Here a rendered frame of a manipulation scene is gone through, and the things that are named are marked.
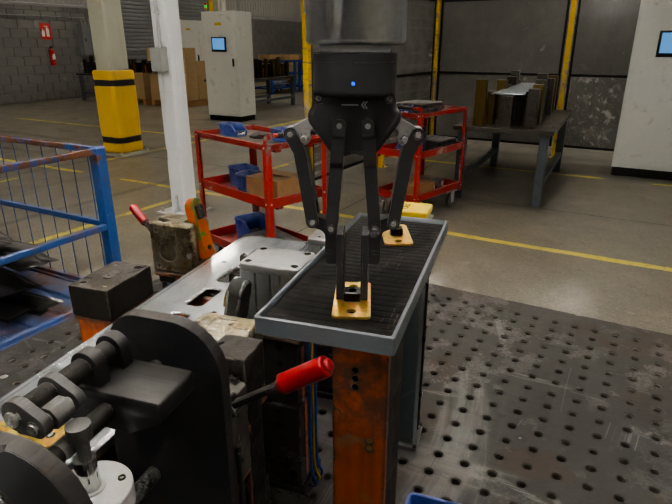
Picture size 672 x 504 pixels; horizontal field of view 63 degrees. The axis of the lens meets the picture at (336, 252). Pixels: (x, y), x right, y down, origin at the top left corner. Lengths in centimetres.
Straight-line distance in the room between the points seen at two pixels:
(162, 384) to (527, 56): 767
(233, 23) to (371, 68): 1060
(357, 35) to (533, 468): 85
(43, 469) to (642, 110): 687
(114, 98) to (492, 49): 504
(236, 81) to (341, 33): 1063
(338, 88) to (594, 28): 742
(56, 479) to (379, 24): 39
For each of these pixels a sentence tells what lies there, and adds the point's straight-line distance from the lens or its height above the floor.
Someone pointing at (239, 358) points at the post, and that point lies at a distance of 60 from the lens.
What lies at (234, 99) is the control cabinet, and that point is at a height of 42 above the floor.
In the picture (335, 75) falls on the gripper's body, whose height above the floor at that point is 138.
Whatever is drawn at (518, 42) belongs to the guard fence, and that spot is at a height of 144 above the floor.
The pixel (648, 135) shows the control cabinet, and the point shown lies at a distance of 705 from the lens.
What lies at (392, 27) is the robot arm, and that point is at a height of 142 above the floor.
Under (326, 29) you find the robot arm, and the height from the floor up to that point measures 142.
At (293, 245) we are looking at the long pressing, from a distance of 120.
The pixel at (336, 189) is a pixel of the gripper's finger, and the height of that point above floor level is 128.
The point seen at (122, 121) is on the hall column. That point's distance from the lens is 798.
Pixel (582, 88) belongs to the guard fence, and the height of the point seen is 89.
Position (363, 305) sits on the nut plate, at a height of 116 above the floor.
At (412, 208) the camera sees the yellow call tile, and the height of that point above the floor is 116.
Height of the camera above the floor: 141
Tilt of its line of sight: 21 degrees down
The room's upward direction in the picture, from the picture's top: straight up
